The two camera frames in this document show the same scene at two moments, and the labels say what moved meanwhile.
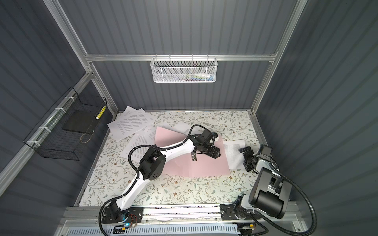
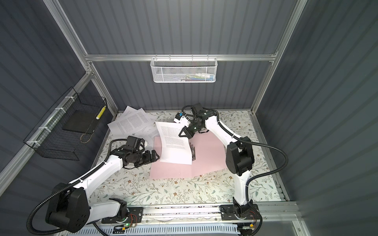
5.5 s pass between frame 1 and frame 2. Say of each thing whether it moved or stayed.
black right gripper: moved
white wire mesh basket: stayed
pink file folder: stayed
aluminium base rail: stayed
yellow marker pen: stayed
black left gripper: moved
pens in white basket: stayed
